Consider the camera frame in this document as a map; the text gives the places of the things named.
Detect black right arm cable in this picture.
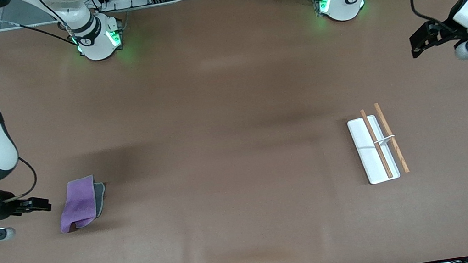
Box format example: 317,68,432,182
0,155,40,202

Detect white rack base tray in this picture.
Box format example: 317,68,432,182
346,113,402,187

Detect purple and grey towel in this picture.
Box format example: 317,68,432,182
53,173,111,234

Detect brown table mat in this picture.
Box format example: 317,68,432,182
0,0,468,263

